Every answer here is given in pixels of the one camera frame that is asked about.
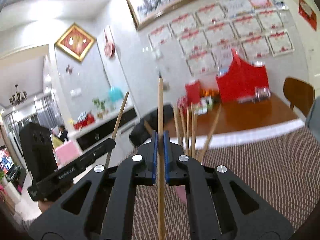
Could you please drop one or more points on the seated person in background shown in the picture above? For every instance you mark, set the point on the seated person in background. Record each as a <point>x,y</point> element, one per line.
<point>63,133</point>

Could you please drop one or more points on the gold framed red picture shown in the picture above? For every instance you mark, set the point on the gold framed red picture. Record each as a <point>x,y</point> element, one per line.
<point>75,42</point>

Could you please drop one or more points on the pink cushion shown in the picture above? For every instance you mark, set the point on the pink cushion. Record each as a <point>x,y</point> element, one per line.
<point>66,153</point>

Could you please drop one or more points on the pink cylindrical utensil holder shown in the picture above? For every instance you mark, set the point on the pink cylindrical utensil holder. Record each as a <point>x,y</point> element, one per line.
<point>180,190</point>

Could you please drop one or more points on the red round wall ornament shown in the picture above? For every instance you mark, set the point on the red round wall ornament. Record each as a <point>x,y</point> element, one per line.
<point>109,47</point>

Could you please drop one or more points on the small potted green plant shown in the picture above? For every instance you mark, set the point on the small potted green plant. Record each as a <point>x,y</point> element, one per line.
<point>101,108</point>

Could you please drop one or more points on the red gift bag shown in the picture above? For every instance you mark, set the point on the red gift bag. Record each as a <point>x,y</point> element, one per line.
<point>241,80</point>

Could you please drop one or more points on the left hand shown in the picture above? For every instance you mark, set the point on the left hand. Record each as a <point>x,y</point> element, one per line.
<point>44,205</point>

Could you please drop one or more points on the white sideboard cabinet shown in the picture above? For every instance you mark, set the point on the white sideboard cabinet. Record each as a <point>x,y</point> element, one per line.
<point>95,133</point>

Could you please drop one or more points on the plastic bag of items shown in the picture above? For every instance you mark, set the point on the plastic bag of items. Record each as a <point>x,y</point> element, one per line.
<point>260,94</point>

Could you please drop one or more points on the red box on cabinet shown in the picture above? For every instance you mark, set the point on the red box on cabinet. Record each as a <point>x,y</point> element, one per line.
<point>88,119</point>

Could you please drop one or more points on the award certificate on wall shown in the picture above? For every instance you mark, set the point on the award certificate on wall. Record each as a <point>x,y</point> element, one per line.
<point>193,41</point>
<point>280,42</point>
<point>201,62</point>
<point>160,35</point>

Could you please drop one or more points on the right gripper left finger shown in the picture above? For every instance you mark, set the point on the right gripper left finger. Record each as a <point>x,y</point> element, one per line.
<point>101,204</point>

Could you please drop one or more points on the teal humidifier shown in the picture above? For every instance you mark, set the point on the teal humidifier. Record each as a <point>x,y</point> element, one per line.
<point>115,95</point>

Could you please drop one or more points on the green tray with items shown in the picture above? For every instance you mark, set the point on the green tray with items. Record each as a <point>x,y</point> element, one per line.
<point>205,105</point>

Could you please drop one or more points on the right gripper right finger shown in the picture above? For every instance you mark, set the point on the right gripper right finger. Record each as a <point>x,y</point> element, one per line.
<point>221,205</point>

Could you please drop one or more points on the red diamond door decoration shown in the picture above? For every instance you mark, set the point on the red diamond door decoration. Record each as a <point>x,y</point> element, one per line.
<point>308,14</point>

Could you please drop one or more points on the wooden chopstick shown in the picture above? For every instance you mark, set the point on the wooden chopstick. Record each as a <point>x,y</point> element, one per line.
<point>160,164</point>
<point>193,130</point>
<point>187,134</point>
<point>210,134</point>
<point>178,127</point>
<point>148,127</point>
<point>108,158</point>

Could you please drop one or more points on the chandelier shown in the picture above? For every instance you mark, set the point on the chandelier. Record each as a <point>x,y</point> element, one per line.
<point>18,98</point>

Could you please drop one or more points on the small red box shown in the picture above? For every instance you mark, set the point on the small red box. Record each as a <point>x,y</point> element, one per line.
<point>193,92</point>

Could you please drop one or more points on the brown wooden chair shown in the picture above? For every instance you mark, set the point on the brown wooden chair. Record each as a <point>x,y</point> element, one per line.
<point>299,93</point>

